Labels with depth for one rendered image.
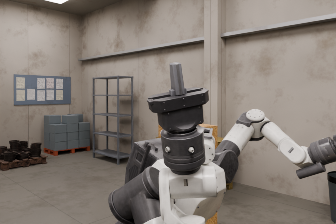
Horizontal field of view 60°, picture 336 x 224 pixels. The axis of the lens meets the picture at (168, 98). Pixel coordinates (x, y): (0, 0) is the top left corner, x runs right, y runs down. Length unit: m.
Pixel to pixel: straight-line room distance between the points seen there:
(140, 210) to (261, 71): 4.54
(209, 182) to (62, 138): 7.70
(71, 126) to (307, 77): 5.95
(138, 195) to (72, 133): 7.59
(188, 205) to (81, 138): 7.69
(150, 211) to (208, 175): 0.22
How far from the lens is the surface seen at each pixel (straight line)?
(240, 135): 1.26
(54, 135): 8.16
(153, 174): 0.82
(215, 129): 3.18
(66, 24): 9.56
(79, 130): 8.45
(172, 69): 0.56
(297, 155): 1.19
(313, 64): 4.86
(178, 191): 0.63
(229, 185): 5.16
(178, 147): 0.57
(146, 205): 0.79
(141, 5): 7.46
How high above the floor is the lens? 1.58
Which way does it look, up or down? 1 degrees down
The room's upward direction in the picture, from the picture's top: straight up
